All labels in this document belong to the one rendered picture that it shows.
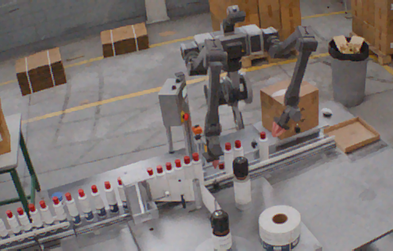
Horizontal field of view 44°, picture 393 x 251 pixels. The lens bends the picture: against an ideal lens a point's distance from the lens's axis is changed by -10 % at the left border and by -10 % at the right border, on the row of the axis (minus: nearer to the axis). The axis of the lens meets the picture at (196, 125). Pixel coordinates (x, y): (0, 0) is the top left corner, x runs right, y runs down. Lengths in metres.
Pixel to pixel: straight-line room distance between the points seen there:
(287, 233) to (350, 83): 3.01
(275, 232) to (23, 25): 6.25
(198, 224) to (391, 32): 4.08
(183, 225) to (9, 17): 5.82
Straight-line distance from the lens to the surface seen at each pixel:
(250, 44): 3.13
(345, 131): 3.42
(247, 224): 2.67
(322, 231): 2.68
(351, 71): 5.13
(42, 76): 6.56
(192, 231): 2.67
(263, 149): 2.99
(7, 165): 3.77
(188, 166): 2.83
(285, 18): 6.17
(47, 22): 7.98
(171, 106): 2.65
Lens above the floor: 2.69
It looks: 31 degrees down
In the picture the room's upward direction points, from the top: 8 degrees counter-clockwise
